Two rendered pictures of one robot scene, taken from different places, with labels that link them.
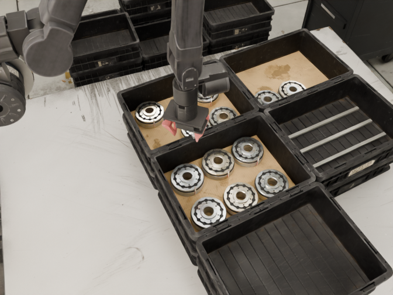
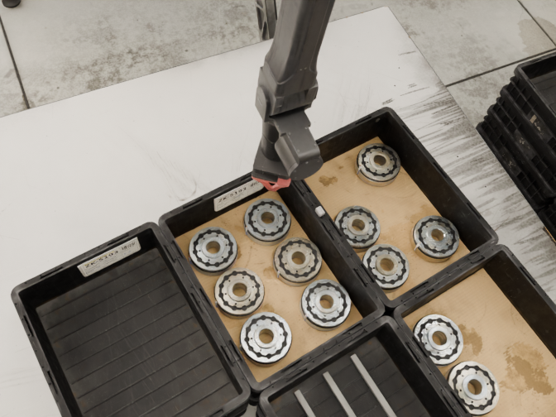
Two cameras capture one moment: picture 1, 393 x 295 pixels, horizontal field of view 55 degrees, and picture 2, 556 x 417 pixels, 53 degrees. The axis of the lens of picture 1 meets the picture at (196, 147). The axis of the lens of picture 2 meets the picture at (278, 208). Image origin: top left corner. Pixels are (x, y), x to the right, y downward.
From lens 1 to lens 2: 72 cm
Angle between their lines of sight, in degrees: 39
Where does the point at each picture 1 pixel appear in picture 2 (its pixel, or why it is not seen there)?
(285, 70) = (534, 383)
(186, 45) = (270, 63)
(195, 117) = (270, 159)
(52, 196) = not seen: hidden behind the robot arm
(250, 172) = (290, 310)
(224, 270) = (138, 275)
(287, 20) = not seen: outside the picture
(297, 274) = (129, 371)
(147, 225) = not seen: hidden behind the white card
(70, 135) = (355, 92)
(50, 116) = (383, 64)
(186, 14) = (279, 29)
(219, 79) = (291, 154)
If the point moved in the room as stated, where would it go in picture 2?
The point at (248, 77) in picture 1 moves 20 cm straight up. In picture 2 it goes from (497, 312) to (544, 281)
